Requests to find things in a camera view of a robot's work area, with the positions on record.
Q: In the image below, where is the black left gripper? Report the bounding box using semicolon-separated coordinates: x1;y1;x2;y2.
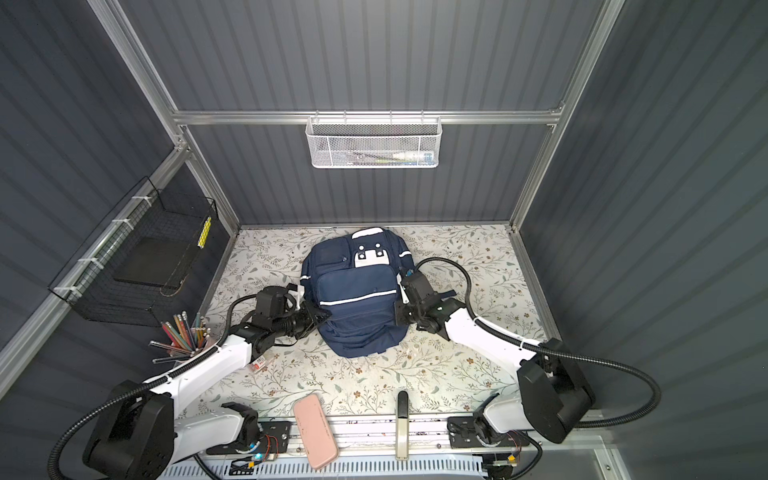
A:
271;300;330;339

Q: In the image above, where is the navy blue student backpack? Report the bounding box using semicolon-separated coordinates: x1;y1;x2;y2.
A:
298;226;457;359

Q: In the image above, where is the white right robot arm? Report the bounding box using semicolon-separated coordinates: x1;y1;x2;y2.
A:
396;257;662;444

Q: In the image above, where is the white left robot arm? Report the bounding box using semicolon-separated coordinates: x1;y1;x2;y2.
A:
47;284;331;479

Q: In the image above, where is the floral table mat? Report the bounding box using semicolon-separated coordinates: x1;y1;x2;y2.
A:
185;224;547;417

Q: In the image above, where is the coloured pencils cup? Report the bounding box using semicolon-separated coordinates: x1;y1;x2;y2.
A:
148;311;217;365

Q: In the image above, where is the black handled metal tool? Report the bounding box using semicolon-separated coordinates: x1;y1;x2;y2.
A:
395;390;409;461

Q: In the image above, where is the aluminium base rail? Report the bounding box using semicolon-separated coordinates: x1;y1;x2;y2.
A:
122;410;613;463

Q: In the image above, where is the black wire wall basket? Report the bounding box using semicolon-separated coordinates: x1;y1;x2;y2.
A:
49;185;220;327

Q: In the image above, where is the white wire mesh basket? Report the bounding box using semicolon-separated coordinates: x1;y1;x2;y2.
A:
305;117;443;169

